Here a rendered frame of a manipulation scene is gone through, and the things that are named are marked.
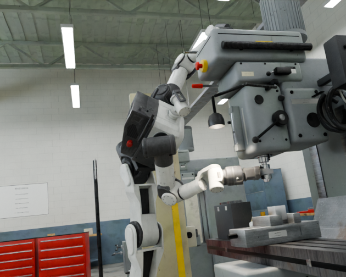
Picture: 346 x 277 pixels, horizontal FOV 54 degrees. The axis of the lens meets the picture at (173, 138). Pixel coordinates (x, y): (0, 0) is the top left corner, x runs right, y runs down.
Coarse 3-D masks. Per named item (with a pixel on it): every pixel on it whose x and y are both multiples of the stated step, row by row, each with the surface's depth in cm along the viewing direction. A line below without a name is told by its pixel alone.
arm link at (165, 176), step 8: (160, 168) 160; (168, 168) 160; (160, 176) 163; (168, 176) 162; (160, 184) 166; (168, 184) 165; (160, 192) 167; (168, 192) 166; (168, 200) 167; (176, 200) 166
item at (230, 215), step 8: (240, 200) 184; (216, 208) 197; (224, 208) 187; (232, 208) 180; (240, 208) 181; (248, 208) 183; (216, 216) 197; (224, 216) 188; (232, 216) 179; (240, 216) 180; (248, 216) 181; (216, 224) 197; (224, 224) 188; (232, 224) 179; (240, 224) 179; (248, 224) 180; (224, 232) 188
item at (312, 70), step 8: (304, 64) 162; (312, 64) 164; (320, 64) 165; (304, 72) 161; (312, 72) 163; (320, 72) 164; (328, 72) 165; (304, 80) 160; (312, 80) 161; (280, 88) 159; (320, 88) 161; (328, 88) 162; (320, 96) 162
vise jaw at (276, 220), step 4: (260, 216) 152; (264, 216) 145; (268, 216) 139; (272, 216) 139; (276, 216) 139; (280, 216) 140; (252, 220) 152; (256, 220) 148; (260, 220) 145; (264, 220) 142; (268, 220) 139; (272, 220) 138; (276, 220) 139; (280, 220) 139; (256, 224) 148; (260, 224) 145; (264, 224) 142; (268, 224) 139; (272, 224) 138; (276, 224) 138; (280, 224) 139
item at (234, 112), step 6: (228, 108) 160; (234, 108) 158; (234, 114) 157; (234, 120) 156; (240, 120) 157; (234, 126) 156; (240, 126) 156; (234, 132) 156; (240, 132) 155; (234, 138) 156; (240, 138) 155; (234, 144) 157; (240, 144) 154; (240, 150) 154
